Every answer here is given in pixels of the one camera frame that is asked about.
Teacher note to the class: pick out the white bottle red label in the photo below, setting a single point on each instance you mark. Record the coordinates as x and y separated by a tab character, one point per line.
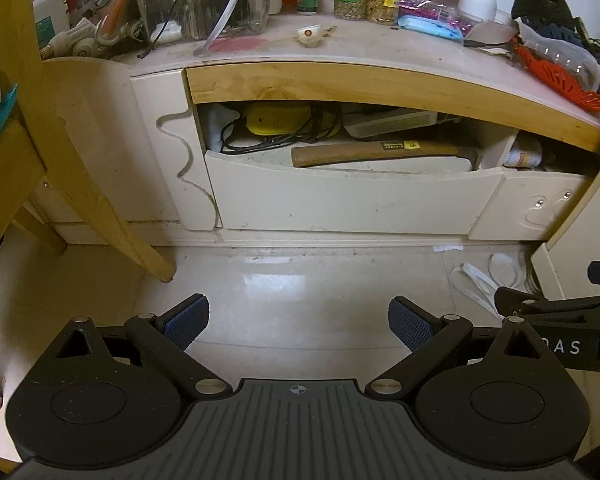
524	154

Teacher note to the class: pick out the black cloth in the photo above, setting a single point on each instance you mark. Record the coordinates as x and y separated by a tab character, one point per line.
545	2

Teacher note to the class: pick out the white cloth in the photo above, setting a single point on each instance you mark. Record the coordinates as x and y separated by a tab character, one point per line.
212	125

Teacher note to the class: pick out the clear glass container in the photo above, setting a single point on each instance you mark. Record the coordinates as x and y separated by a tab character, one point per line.
245	15

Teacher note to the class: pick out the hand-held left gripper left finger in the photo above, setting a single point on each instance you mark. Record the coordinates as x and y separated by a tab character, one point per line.
187	322

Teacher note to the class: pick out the orange plastic strainer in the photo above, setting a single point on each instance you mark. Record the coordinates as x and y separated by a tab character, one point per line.
555	80

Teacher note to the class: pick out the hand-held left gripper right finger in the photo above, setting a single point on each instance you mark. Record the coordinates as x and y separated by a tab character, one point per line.
410	327

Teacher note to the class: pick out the white round jar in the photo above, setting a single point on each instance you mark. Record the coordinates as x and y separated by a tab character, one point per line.
477	6

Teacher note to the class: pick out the wooden chair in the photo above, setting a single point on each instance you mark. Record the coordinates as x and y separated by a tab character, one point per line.
34	85

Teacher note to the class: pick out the small white cup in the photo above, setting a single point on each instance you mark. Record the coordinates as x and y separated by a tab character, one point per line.
308	36

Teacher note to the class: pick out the small cream drawer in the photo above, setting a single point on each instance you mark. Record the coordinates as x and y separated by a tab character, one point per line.
530	205

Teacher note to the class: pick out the pink packet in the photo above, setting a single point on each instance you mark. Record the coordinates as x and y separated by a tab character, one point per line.
430	7

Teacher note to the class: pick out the white plastic jug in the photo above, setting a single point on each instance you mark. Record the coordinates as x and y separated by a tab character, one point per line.
47	15

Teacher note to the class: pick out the clear plastic bottle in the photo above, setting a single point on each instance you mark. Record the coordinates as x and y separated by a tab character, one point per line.
565	57

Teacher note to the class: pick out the white ribbed box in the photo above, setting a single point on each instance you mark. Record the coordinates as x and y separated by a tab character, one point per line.
390	124

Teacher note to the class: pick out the orange tube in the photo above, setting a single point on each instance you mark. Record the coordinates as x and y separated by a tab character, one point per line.
117	0

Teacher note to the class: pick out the yellow shoe dryer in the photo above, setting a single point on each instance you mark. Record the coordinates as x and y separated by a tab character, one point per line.
280	119

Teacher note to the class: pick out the blue packet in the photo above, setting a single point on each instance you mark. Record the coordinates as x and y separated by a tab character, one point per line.
430	27

